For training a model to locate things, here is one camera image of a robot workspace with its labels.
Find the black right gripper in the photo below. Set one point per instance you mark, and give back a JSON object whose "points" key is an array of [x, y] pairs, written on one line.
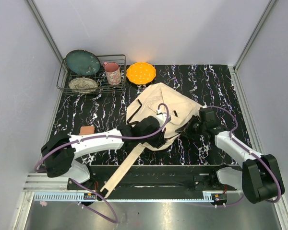
{"points": [[184, 129]]}

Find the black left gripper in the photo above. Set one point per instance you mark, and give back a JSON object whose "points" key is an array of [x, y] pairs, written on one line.
{"points": [[160, 141]]}

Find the cream canvas backpack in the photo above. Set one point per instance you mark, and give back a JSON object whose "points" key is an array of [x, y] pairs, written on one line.
{"points": [[155, 99]]}

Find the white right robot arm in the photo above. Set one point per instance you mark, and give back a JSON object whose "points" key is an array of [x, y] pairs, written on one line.
{"points": [[259, 178]]}

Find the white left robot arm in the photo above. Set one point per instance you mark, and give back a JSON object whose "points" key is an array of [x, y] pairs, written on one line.
{"points": [[61, 151]]}

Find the yellow polka dot plate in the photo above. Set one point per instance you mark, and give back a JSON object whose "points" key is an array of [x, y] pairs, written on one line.
{"points": [[141, 73]]}

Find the salmon leather wallet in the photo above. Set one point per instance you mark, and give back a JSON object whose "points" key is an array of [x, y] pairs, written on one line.
{"points": [[87, 130]]}

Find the pink ghost pattern mug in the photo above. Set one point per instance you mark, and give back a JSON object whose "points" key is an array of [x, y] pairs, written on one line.
{"points": [[112, 71]]}

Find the speckled beige plate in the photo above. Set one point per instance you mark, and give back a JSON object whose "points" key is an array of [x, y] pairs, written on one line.
{"points": [[83, 85]]}

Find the dark teal plate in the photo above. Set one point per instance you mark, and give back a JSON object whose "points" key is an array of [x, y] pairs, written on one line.
{"points": [[82, 62]]}

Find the grey wire dish rack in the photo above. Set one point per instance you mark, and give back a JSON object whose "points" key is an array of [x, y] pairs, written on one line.
{"points": [[66, 75]]}

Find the aluminium front rail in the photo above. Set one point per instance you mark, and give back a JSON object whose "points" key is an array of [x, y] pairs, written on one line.
{"points": [[189, 182]]}

